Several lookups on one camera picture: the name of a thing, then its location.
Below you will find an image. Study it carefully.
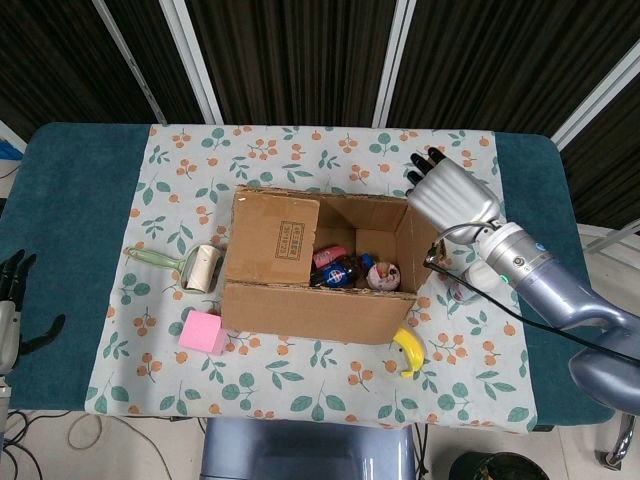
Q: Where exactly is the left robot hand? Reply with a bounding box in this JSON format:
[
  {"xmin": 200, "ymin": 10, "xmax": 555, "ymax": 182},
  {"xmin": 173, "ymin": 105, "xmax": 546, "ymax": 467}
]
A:
[{"xmin": 0, "ymin": 248, "xmax": 66, "ymax": 374}]

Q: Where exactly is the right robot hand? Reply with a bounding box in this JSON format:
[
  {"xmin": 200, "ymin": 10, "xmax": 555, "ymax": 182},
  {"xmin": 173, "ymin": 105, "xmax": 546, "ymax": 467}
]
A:
[{"xmin": 405, "ymin": 145, "xmax": 503, "ymax": 246}]

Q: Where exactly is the brown cardboard box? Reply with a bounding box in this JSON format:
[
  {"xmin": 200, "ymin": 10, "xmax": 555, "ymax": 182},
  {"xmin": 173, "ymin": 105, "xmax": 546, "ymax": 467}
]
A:
[{"xmin": 219, "ymin": 184, "xmax": 449, "ymax": 346}]

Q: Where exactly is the white can green label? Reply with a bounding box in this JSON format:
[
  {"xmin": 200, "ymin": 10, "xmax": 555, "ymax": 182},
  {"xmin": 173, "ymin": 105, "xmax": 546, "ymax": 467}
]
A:
[{"xmin": 447, "ymin": 259, "xmax": 502, "ymax": 306}]

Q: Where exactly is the printed paper cup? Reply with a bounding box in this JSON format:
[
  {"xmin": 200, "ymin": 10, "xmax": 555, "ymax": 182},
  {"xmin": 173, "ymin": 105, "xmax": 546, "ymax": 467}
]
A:
[{"xmin": 367, "ymin": 260, "xmax": 403, "ymax": 292}]

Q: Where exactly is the pink small bottle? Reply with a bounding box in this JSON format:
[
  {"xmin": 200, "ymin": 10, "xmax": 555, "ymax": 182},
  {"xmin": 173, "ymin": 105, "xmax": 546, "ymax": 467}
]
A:
[{"xmin": 312, "ymin": 244, "xmax": 350, "ymax": 267}]

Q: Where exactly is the dark cola bottle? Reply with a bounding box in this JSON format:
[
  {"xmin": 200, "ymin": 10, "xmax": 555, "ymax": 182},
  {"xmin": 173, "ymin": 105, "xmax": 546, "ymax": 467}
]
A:
[{"xmin": 309, "ymin": 253, "xmax": 376, "ymax": 289}]

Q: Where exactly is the teal table cover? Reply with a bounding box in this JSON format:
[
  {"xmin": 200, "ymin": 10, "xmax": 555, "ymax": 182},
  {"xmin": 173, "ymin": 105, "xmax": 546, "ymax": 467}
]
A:
[{"xmin": 0, "ymin": 122, "xmax": 616, "ymax": 426}]

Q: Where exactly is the yellow toy banana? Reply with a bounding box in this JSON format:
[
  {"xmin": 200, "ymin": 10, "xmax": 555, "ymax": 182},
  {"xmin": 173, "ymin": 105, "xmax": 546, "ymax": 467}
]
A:
[{"xmin": 390, "ymin": 327, "xmax": 426, "ymax": 380}]

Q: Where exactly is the pink cube block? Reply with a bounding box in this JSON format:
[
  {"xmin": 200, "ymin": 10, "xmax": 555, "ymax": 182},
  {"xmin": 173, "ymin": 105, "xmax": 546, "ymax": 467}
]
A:
[{"xmin": 177, "ymin": 309, "xmax": 225, "ymax": 357}]

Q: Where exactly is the floral orange print tablecloth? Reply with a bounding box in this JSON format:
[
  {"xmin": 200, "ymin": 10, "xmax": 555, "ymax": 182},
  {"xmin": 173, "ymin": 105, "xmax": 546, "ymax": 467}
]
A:
[{"xmin": 83, "ymin": 123, "xmax": 539, "ymax": 434}]

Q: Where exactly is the black round bin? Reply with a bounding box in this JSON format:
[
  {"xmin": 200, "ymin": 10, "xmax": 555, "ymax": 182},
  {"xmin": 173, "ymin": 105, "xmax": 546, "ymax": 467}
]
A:
[{"xmin": 447, "ymin": 449, "xmax": 551, "ymax": 480}]

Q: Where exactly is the blue grey robot torso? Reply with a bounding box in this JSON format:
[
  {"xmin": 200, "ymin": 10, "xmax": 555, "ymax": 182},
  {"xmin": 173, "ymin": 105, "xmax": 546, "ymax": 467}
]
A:
[{"xmin": 199, "ymin": 417, "xmax": 419, "ymax": 480}]

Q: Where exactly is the chrome stand leg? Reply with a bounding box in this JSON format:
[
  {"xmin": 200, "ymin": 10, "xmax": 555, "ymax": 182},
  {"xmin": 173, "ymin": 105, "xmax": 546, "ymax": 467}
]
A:
[{"xmin": 595, "ymin": 412, "xmax": 635, "ymax": 467}]

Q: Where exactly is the black floor cable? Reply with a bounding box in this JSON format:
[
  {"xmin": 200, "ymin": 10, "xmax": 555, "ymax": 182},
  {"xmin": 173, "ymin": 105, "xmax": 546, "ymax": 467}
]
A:
[{"xmin": 0, "ymin": 409, "xmax": 49, "ymax": 480}]

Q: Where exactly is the tan floor cable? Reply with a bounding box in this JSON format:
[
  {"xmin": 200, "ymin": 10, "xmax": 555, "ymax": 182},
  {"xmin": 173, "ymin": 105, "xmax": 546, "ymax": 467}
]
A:
[{"xmin": 67, "ymin": 413, "xmax": 104, "ymax": 450}]

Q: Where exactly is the white frame post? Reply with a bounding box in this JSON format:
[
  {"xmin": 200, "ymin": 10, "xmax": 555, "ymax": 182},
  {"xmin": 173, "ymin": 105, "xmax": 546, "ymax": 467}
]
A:
[
  {"xmin": 92, "ymin": 0, "xmax": 169, "ymax": 126},
  {"xmin": 549, "ymin": 47, "xmax": 640, "ymax": 149},
  {"xmin": 159, "ymin": 0, "xmax": 224, "ymax": 126},
  {"xmin": 372, "ymin": 0, "xmax": 417, "ymax": 129}
]

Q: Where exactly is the green handled lint roller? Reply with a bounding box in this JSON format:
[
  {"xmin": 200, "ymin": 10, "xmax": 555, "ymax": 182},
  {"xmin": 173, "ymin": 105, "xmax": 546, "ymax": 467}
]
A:
[{"xmin": 122, "ymin": 243, "xmax": 225, "ymax": 294}]

